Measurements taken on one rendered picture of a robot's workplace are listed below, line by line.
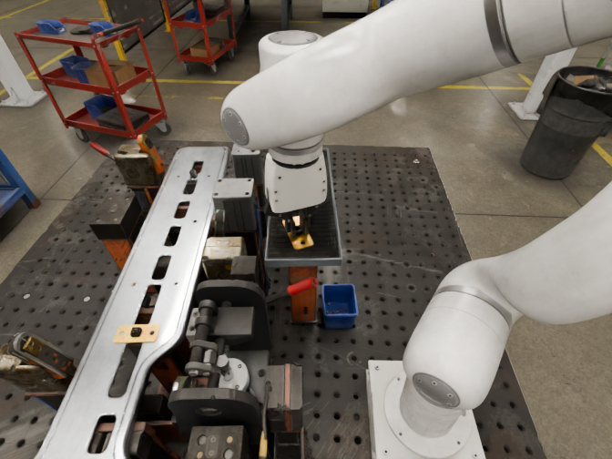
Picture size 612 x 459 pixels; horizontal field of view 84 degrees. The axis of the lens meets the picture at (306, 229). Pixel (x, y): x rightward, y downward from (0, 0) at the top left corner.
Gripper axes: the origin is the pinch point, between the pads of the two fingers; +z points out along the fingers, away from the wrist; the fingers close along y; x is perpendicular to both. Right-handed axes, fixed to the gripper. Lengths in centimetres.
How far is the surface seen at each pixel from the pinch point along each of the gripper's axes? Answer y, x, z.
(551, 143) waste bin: -234, -105, 89
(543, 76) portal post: -311, -192, 80
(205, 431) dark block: 22.2, 26.9, 6.7
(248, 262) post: 10.2, -1.3, 8.7
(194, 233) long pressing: 20.5, -23.8, 18.4
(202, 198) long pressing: 16.6, -37.6, 18.4
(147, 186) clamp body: 33, -57, 24
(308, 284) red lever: 2.0, 11.5, 3.3
